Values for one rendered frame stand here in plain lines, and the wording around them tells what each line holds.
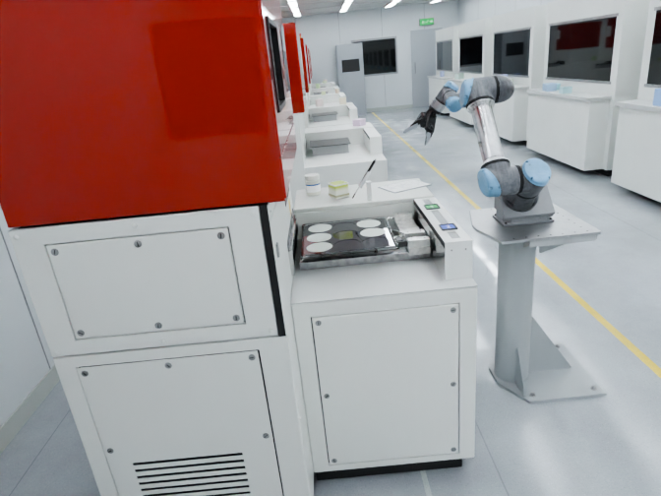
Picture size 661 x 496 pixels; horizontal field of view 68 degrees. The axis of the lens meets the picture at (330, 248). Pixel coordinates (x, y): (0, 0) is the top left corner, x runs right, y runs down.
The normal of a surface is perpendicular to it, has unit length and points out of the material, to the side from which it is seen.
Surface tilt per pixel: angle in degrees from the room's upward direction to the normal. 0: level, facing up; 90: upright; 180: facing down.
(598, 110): 90
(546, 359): 90
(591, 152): 90
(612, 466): 0
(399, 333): 90
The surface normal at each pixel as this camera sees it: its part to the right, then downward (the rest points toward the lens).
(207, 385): 0.03, 0.36
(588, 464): -0.09, -0.93
